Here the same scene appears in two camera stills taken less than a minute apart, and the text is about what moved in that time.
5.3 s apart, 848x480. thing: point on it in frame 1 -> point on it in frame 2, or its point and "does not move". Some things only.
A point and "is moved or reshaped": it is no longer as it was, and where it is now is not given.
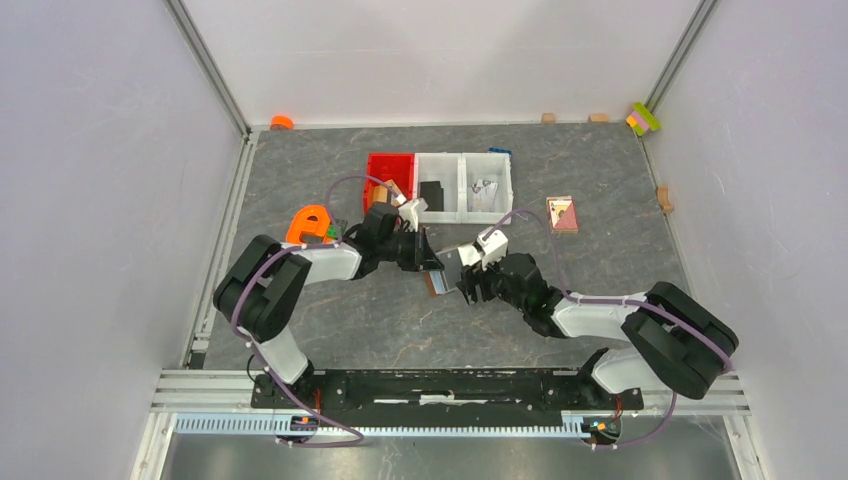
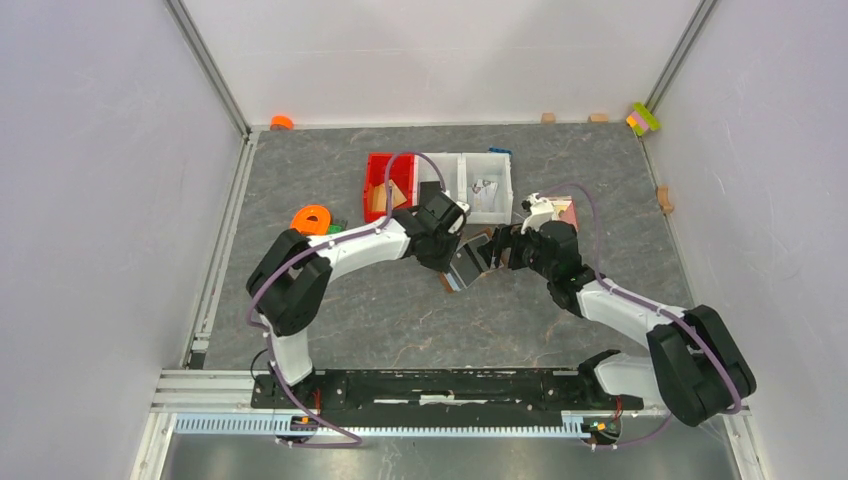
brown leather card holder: [437, 282] is moved or reshaped
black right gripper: [472, 275] -> [507, 236]
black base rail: [443, 400] does not move
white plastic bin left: [443, 167] does not move
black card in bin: [433, 194] does not move
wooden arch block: [663, 199] does not move
